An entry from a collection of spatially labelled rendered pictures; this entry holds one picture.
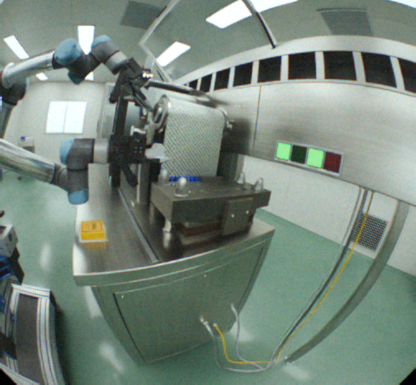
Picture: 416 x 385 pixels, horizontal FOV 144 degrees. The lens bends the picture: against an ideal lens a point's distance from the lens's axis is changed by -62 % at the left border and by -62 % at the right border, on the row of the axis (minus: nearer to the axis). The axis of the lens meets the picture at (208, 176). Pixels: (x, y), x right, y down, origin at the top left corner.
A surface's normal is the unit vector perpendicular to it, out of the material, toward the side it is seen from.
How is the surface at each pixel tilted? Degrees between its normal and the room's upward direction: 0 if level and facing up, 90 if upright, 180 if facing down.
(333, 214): 90
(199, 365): 0
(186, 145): 90
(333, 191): 90
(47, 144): 90
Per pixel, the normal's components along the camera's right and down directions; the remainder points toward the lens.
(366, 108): -0.80, 0.00
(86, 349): 0.15, -0.97
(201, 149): 0.58, 0.24
